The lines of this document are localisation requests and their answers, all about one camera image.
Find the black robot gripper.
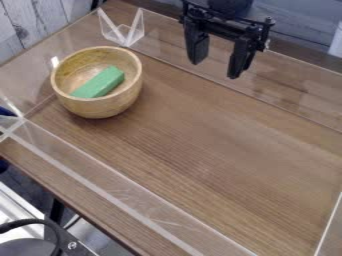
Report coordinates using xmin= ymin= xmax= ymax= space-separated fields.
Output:
xmin=179 ymin=0 xmax=276 ymax=79

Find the green rectangular block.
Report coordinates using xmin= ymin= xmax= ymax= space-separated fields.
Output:
xmin=71 ymin=66 xmax=126 ymax=99

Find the light wooden bowl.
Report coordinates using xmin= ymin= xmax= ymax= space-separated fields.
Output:
xmin=51 ymin=46 xmax=143 ymax=119

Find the white object at right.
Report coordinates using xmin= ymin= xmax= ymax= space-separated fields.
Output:
xmin=329 ymin=21 xmax=342 ymax=58

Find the blue object at left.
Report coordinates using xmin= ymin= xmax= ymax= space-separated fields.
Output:
xmin=0 ymin=106 xmax=18 ymax=117

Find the black metal table leg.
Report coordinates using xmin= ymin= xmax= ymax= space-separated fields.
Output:
xmin=50 ymin=199 xmax=66 ymax=224

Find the clear acrylic tray wall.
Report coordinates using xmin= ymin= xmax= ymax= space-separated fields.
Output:
xmin=0 ymin=1 xmax=342 ymax=256

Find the black metal bracket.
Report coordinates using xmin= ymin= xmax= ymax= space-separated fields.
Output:
xmin=46 ymin=220 xmax=99 ymax=256

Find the black cable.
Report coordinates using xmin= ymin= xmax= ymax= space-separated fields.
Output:
xmin=0 ymin=218 xmax=65 ymax=256

